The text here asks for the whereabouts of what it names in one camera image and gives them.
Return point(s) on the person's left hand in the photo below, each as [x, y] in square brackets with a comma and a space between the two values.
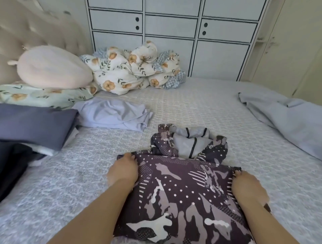
[123, 171]

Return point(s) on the person's right hand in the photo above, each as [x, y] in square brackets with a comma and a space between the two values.
[249, 190]

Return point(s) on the light lavender sunscreen jacket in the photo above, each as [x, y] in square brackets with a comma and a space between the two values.
[113, 113]

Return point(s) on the dark purple patterned garment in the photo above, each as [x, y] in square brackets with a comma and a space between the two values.
[186, 201]

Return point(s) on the bed with grey patterned sheet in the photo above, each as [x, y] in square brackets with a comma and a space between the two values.
[226, 120]

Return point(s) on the white printed t-shirt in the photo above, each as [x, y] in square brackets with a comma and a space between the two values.
[50, 146]

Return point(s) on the grey printed t-shirt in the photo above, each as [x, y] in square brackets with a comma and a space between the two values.
[35, 124]

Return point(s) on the person's left forearm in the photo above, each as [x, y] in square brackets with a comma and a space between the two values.
[95, 216]

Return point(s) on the person's right forearm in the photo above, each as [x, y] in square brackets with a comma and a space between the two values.
[269, 226]

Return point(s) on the floral bunched quilt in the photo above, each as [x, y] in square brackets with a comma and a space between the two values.
[173, 75]

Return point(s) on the floral pillow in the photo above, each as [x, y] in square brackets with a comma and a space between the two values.
[45, 95]

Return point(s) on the pink plush pillow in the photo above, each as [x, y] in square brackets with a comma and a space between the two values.
[53, 68]

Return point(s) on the white door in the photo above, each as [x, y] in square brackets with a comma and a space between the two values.
[292, 45]

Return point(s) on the white wardrobe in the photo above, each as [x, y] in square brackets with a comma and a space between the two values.
[171, 25]

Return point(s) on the beige tufted headboard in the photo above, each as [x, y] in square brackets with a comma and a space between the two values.
[30, 35]

